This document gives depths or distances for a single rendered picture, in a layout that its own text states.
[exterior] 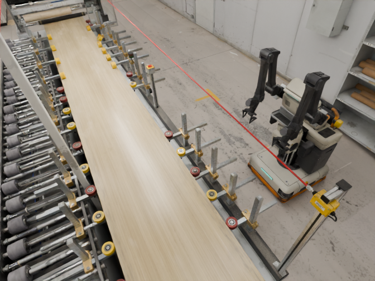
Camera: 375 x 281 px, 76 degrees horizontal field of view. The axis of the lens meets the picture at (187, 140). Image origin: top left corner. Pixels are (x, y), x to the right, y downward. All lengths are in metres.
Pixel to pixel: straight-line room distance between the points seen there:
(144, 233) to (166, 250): 0.18
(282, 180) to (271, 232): 0.55
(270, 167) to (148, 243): 1.68
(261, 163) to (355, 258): 1.22
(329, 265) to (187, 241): 1.57
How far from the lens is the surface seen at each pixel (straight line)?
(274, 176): 2.81
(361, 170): 3.66
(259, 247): 1.92
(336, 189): 1.04
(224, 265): 1.64
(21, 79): 1.55
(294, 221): 2.91
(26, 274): 2.02
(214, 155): 1.84
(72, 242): 1.62
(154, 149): 2.15
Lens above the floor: 2.46
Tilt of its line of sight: 46 degrees down
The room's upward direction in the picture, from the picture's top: 4 degrees counter-clockwise
